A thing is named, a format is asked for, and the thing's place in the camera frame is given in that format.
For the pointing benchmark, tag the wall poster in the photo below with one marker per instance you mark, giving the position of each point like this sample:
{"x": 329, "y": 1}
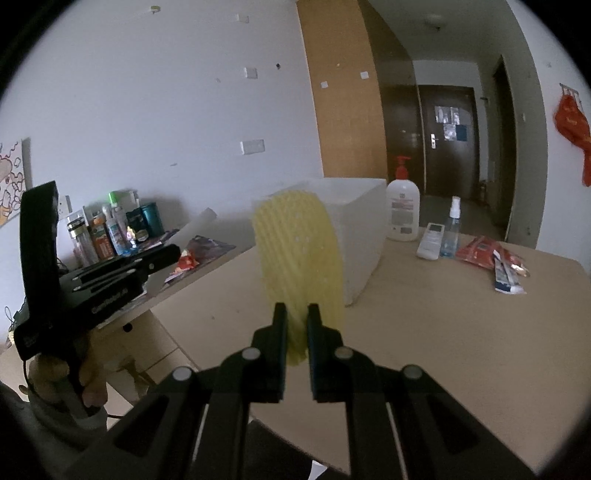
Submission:
{"x": 11, "y": 180}

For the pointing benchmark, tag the single white wall switch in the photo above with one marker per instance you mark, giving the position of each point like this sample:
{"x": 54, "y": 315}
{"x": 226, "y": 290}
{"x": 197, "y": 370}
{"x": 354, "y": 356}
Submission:
{"x": 251, "y": 72}

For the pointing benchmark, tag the white wall outlet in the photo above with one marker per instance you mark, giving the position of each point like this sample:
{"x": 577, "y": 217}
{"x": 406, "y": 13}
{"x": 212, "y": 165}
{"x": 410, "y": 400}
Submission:
{"x": 64, "y": 205}

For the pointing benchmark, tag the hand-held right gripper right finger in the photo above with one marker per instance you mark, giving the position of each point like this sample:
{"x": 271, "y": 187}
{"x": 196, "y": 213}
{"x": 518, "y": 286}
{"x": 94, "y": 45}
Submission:
{"x": 314, "y": 350}

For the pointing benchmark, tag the person's left hand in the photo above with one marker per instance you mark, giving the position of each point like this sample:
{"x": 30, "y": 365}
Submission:
{"x": 94, "y": 385}

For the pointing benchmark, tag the red yellow snack packet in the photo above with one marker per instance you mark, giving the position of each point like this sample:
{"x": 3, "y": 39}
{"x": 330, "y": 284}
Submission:
{"x": 188, "y": 261}

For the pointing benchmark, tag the dark teal canister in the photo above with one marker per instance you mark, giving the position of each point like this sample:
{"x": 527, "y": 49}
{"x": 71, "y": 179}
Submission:
{"x": 152, "y": 221}

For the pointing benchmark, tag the dark glass jar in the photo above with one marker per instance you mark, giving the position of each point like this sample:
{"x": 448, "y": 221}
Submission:
{"x": 137, "y": 226}

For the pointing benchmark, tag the small red foil packet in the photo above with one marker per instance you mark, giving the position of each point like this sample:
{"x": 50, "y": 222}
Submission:
{"x": 517, "y": 265}

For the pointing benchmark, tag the red hanging bag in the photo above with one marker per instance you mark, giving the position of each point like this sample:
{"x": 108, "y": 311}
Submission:
{"x": 572, "y": 122}

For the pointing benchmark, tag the wooden wardrobe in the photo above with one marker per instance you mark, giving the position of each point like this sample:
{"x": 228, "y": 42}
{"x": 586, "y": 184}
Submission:
{"x": 346, "y": 115}

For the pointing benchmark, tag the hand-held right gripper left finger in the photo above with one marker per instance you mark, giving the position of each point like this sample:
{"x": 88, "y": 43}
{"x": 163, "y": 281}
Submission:
{"x": 278, "y": 332}

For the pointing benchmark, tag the white paper sheet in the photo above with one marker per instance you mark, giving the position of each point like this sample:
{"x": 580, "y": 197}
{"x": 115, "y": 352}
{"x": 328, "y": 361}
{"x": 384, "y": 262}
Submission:
{"x": 159, "y": 281}

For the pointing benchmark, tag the door notice papers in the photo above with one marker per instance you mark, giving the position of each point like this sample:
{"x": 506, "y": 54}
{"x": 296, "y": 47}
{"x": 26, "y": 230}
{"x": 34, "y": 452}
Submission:
{"x": 451, "y": 123}

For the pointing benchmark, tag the person's left forearm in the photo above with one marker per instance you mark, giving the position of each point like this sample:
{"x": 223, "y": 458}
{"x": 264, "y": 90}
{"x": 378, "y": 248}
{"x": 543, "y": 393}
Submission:
{"x": 32, "y": 429}

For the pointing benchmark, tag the dark brown door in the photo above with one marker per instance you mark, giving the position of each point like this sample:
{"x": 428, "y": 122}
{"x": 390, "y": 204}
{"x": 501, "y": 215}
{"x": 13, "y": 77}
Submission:
{"x": 455, "y": 161}

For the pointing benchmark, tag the steel thermos bottle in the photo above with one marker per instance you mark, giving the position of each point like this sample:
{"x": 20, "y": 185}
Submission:
{"x": 79, "y": 240}

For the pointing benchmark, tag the white blue tube packet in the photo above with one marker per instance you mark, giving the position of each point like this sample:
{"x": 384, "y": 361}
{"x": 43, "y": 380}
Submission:
{"x": 505, "y": 279}

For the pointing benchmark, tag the orange carton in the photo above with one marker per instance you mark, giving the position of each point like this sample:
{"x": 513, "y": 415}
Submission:
{"x": 101, "y": 237}

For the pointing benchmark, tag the white pump lotion bottle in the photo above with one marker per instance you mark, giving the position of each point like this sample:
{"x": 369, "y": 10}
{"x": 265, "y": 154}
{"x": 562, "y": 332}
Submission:
{"x": 402, "y": 207}

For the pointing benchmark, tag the white remote control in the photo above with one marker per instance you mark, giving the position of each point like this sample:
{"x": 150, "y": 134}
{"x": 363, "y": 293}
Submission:
{"x": 430, "y": 242}

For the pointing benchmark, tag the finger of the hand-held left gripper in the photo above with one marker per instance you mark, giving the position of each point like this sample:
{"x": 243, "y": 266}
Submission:
{"x": 111, "y": 280}
{"x": 157, "y": 256}

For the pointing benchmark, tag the green cap white bottle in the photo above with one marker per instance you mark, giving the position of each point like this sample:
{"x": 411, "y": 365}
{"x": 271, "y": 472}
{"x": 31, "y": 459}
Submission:
{"x": 117, "y": 201}

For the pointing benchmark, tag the dark side door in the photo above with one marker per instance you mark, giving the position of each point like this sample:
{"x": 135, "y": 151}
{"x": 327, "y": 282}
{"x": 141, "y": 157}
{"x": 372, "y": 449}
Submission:
{"x": 504, "y": 147}

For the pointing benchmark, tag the wooden side cabinet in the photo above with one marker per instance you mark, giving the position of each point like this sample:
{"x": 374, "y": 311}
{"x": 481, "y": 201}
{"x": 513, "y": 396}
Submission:
{"x": 157, "y": 341}

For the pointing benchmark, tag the clear spray bottle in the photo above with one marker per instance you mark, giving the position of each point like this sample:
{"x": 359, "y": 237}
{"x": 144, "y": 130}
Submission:
{"x": 450, "y": 235}

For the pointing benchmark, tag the large red snack packet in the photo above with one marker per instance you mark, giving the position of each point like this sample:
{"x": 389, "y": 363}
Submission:
{"x": 478, "y": 251}

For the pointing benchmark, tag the white foam box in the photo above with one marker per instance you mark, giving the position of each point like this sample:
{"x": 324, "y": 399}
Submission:
{"x": 360, "y": 230}

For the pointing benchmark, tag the double white wall switch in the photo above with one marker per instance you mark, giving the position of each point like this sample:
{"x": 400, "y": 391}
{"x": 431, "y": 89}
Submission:
{"x": 252, "y": 146}

